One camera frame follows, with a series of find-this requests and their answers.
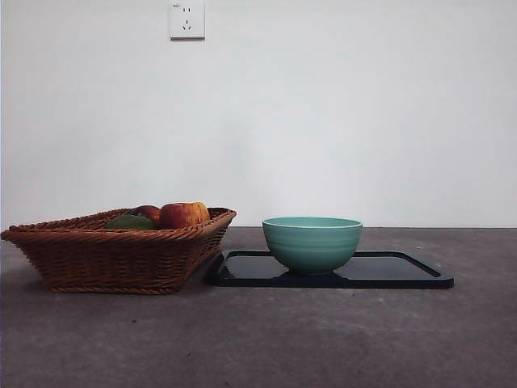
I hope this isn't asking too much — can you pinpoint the teal ribbed bowl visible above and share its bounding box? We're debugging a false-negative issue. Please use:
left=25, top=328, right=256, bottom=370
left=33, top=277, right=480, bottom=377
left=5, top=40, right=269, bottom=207
left=262, top=217, right=364, bottom=277

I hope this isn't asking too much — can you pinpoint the red yellow apple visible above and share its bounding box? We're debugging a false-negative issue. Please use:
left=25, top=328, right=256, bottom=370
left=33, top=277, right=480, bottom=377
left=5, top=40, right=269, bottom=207
left=159, top=201, right=211, bottom=230

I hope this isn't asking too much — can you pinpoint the dark purple plum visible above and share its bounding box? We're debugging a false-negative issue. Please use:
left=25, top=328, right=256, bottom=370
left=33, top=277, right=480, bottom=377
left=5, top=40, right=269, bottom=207
left=128, top=205, right=162, bottom=222

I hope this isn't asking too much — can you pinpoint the green avocado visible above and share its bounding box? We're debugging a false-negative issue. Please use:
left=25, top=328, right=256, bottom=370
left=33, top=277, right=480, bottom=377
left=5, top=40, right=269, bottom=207
left=105, top=213, right=157, bottom=231

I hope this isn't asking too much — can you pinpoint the black rectangular tray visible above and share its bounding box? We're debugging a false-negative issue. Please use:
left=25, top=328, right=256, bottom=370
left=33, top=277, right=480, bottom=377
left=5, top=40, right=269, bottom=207
left=208, top=250, right=455, bottom=290

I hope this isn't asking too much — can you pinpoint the brown wicker basket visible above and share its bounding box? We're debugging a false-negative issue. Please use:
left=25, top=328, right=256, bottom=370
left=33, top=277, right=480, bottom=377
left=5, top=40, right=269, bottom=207
left=0, top=207, right=237, bottom=296

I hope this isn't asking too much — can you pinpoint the white wall socket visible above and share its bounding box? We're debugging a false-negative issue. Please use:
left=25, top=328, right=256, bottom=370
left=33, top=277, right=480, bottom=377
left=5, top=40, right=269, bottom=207
left=169, top=2, right=206, bottom=41

